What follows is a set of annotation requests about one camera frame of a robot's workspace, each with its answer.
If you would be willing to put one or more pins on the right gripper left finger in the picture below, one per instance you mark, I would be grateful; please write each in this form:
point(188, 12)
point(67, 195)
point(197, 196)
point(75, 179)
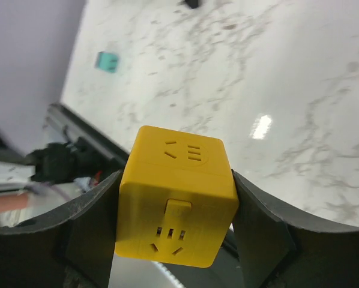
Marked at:
point(70, 246)

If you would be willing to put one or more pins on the teal plug adapter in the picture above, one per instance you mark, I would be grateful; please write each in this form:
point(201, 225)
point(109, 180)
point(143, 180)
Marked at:
point(107, 62)

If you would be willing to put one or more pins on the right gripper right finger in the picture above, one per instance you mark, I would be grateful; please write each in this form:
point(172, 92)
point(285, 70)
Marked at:
point(280, 245)

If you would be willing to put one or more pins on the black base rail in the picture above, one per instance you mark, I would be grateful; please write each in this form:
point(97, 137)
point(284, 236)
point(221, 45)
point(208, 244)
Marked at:
point(62, 125)

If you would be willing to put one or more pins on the yellow cube socket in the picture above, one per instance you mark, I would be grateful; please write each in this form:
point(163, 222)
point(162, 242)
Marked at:
point(177, 198)

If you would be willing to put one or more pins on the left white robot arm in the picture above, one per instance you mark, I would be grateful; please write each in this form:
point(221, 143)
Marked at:
point(58, 162)

